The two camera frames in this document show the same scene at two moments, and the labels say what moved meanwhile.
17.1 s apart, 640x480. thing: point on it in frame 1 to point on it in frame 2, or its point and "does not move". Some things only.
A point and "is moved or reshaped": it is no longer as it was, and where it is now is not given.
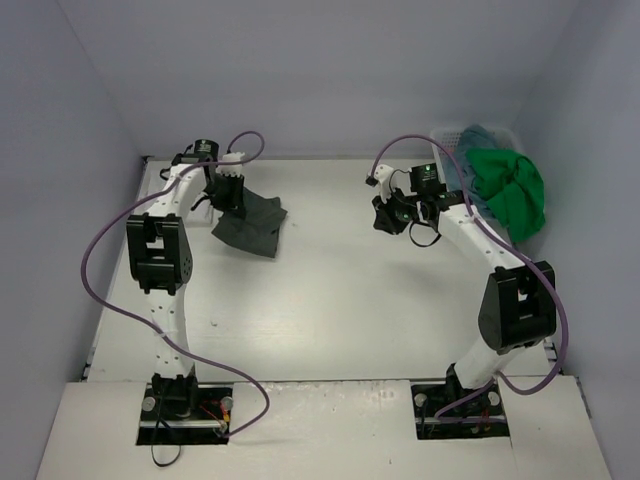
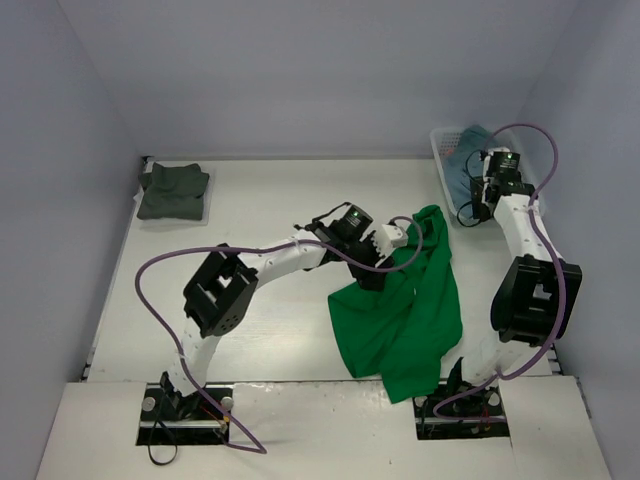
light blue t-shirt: [472, 137] does not move
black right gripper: [388, 215] to [480, 201]
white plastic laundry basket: [506, 138] does not move
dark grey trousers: [258, 232] is moved or reshaped
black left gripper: [228, 198] to [370, 275]
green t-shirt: [514, 187] is moved or reshaped
